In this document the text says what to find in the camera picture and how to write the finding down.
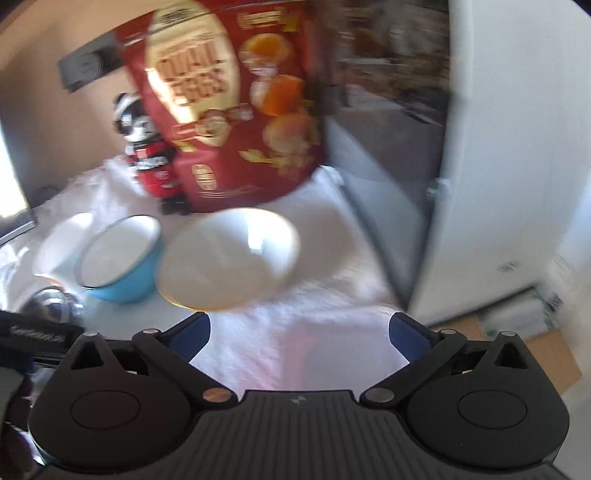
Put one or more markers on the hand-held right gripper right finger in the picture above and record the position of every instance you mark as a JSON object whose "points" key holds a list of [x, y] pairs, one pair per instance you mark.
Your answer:
{"points": [[406, 334]]}

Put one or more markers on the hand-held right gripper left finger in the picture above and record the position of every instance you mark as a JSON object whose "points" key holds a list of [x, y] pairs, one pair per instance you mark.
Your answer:
{"points": [[194, 330]]}

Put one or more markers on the blue plate with yellow rim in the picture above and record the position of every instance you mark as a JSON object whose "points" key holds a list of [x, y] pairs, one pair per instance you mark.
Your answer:
{"points": [[221, 258]]}

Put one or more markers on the blue bowl white inside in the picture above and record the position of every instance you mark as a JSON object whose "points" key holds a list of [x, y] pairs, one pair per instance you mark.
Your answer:
{"points": [[124, 286]]}

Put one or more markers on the small white bowl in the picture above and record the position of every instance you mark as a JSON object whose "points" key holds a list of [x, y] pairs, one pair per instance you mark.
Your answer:
{"points": [[55, 249]]}

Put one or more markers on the stainless steel bowl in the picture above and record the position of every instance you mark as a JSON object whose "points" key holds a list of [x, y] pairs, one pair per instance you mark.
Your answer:
{"points": [[51, 302]]}

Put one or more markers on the white textured tablecloth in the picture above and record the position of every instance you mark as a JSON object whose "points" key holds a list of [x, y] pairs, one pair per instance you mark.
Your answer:
{"points": [[323, 300]]}

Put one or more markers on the clear plastic wrapped package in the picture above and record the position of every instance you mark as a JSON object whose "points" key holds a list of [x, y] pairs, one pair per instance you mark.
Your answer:
{"points": [[521, 309]]}

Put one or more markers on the cardboard box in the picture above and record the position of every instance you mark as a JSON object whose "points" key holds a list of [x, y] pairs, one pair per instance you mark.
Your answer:
{"points": [[549, 355]]}

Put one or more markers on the dark flat screen monitor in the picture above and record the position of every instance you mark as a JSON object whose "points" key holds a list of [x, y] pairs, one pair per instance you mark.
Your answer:
{"points": [[11, 184]]}

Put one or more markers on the red soda bottle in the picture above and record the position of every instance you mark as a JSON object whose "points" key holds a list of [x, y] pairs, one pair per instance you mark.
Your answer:
{"points": [[157, 170]]}

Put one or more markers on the glass-sided computer case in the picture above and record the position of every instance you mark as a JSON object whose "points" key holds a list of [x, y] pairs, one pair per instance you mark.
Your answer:
{"points": [[388, 161]]}

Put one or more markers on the white door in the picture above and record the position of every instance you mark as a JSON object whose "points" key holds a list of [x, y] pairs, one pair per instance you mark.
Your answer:
{"points": [[498, 161]]}

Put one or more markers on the red snack bag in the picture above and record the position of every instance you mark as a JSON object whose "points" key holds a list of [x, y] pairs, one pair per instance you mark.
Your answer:
{"points": [[231, 115]]}

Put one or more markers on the black wall-mounted box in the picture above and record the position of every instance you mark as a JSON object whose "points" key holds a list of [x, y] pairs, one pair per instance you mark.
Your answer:
{"points": [[87, 64]]}

